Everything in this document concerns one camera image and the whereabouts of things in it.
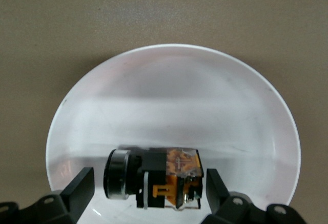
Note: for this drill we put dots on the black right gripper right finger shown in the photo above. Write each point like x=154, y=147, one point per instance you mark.
x=230, y=208

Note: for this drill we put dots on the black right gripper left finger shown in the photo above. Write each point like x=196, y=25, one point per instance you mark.
x=64, y=203

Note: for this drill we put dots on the orange push-button switch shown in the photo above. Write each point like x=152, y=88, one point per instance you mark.
x=159, y=178

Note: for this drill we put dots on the pink round plate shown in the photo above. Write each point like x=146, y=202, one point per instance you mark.
x=174, y=101

